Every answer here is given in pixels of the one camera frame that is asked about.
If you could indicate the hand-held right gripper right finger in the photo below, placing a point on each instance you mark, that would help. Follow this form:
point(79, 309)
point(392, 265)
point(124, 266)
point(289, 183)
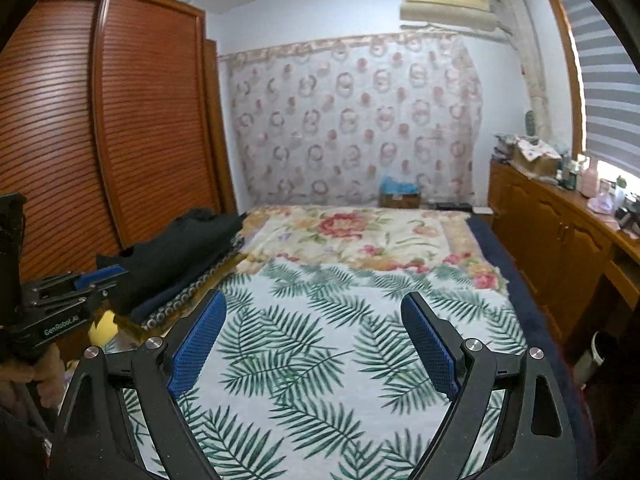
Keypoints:
point(430, 347)

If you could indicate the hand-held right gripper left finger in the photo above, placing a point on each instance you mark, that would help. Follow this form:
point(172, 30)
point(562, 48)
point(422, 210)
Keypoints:
point(197, 347)

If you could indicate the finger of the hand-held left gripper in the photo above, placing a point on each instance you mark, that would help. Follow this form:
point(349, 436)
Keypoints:
point(75, 300)
point(100, 277)

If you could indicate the black printed t-shirt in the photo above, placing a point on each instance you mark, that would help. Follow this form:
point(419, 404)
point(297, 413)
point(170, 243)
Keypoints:
point(175, 255)

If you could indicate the yellow cloth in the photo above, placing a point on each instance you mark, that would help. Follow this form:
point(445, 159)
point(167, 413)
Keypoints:
point(105, 331)

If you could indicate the navy folded clothing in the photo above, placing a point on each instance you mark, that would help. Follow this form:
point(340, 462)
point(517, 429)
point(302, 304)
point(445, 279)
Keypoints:
point(160, 306)

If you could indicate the fern print blanket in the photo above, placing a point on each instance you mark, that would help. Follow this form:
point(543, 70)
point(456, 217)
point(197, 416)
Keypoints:
point(320, 360)

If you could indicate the navy bed sheet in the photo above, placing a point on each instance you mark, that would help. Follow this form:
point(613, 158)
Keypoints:
point(530, 300)

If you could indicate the floral blanket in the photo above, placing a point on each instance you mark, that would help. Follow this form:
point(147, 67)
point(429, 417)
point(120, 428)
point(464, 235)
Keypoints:
point(350, 235)

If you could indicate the small brown box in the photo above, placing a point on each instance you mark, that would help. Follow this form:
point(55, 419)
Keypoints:
point(400, 201)

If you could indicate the wooden sideboard cabinet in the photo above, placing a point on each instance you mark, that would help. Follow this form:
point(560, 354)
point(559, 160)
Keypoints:
point(550, 235)

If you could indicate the white waste bin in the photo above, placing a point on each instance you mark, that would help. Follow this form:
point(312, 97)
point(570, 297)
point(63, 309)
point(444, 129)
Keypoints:
point(597, 360)

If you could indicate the wooden louvered wardrobe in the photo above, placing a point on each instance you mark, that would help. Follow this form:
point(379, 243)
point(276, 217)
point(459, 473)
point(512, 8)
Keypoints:
point(125, 110)

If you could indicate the small clutter pile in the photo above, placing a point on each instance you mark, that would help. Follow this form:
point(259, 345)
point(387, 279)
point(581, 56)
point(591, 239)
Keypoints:
point(505, 149)

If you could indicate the open cardboard box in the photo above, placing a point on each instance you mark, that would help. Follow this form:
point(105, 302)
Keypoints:
point(537, 160)

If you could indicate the lilac small item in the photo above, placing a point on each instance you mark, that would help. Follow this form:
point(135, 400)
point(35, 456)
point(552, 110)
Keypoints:
point(600, 205)

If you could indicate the group of small bottles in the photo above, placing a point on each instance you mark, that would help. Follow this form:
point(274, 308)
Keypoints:
point(570, 172)

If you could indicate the pink bottle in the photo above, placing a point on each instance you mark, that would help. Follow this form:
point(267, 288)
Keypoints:
point(590, 180)

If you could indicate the black tripod device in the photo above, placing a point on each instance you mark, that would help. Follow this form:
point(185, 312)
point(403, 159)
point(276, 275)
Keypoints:
point(629, 219)

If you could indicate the circle-patterned sheer curtain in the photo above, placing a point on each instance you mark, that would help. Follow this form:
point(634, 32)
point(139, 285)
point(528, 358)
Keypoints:
point(350, 120)

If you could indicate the dark grey small fan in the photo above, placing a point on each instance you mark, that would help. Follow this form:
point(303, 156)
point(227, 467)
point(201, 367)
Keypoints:
point(529, 122)

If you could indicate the beige bundled curtain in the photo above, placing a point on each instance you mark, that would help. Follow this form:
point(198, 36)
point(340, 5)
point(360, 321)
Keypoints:
point(535, 85)

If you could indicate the grey striped window blind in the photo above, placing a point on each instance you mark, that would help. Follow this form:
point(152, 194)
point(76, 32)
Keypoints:
point(610, 85)

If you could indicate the beige air conditioner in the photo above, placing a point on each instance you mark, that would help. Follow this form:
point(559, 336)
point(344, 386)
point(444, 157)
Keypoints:
point(445, 5)

